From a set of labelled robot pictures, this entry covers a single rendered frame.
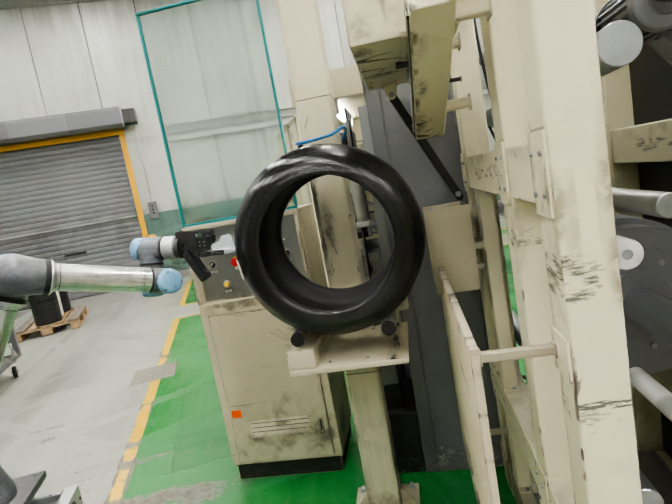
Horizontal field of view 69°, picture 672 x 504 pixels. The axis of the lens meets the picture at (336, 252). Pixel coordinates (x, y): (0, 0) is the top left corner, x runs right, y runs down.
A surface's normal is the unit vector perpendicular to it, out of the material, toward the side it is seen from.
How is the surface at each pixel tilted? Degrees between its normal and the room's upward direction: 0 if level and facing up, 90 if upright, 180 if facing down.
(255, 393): 90
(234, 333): 90
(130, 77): 90
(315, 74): 90
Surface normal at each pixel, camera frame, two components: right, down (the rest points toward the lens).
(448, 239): -0.13, 0.16
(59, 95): 0.24, 0.10
